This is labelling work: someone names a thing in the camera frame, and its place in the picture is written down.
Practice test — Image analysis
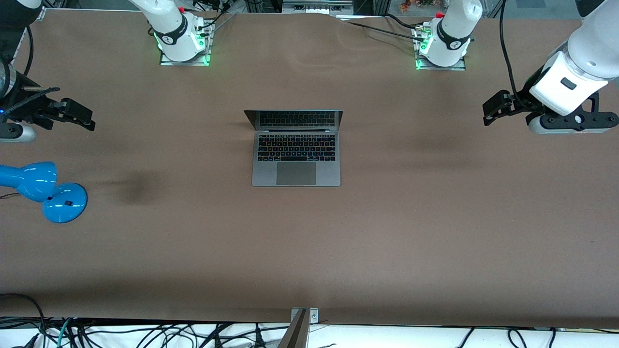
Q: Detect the grey laptop with black keyboard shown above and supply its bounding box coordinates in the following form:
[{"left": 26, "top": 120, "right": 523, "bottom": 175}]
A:
[{"left": 243, "top": 109, "right": 344, "bottom": 188}]

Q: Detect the blue desk lamp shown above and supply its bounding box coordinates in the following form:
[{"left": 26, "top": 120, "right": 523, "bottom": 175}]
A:
[{"left": 0, "top": 161, "right": 88, "bottom": 224}]

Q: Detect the grey power strip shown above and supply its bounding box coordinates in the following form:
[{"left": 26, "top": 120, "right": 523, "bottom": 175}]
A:
[{"left": 282, "top": 0, "right": 354, "bottom": 15}]

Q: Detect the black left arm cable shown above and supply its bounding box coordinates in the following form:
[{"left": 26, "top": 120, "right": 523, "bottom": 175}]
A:
[{"left": 498, "top": 0, "right": 530, "bottom": 108}]

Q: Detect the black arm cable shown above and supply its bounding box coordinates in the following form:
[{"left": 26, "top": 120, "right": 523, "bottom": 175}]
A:
[
  {"left": 22, "top": 25, "right": 35, "bottom": 78},
  {"left": 498, "top": 0, "right": 530, "bottom": 108}
]

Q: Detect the black left camera bracket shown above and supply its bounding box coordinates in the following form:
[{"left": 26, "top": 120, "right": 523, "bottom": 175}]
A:
[{"left": 539, "top": 92, "right": 619, "bottom": 133}]

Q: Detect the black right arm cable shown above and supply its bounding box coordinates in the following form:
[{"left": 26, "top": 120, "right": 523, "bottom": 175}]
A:
[{"left": 22, "top": 25, "right": 35, "bottom": 78}]

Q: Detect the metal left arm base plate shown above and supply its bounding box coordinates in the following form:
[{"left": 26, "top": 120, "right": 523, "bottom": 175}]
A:
[{"left": 413, "top": 24, "right": 467, "bottom": 72}]

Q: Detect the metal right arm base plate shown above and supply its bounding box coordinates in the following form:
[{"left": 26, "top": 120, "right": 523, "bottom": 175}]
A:
[{"left": 160, "top": 19, "right": 214, "bottom": 67}]

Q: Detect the black base cable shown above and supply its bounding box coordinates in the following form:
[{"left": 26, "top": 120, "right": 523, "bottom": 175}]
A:
[
  {"left": 344, "top": 21, "right": 420, "bottom": 40},
  {"left": 384, "top": 13, "right": 422, "bottom": 30}
]

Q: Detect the black looped floor cable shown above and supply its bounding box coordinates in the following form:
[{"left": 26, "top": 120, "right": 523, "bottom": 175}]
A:
[{"left": 0, "top": 293, "right": 47, "bottom": 348}]

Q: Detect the teal floor cable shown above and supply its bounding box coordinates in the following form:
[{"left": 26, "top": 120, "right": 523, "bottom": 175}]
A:
[{"left": 56, "top": 318, "right": 74, "bottom": 348}]

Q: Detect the grey aluminium camera post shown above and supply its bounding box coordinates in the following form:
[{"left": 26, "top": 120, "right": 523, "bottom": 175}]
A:
[{"left": 278, "top": 307, "right": 320, "bottom": 348}]

